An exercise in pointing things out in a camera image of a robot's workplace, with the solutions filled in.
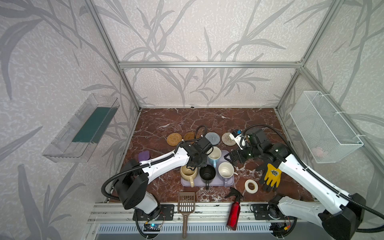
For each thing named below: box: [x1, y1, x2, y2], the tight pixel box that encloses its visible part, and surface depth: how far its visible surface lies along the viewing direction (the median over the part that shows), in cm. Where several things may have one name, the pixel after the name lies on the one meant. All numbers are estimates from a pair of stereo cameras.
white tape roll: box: [244, 179, 259, 194], surface depth 83 cm
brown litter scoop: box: [177, 192, 196, 239], surface depth 78 cm
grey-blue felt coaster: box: [205, 132, 221, 146], surface depth 104 cm
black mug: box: [199, 164, 216, 190], surface depth 80 cm
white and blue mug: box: [207, 146, 222, 168], surface depth 85 cm
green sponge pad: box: [72, 107, 118, 144], surface depth 67 cm
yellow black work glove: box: [255, 163, 282, 192], surface depth 84 cm
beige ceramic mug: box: [180, 165, 198, 188], surface depth 80 cm
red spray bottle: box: [224, 187, 244, 231], surface depth 74 cm
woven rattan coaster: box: [166, 132, 183, 147], surface depth 105 cm
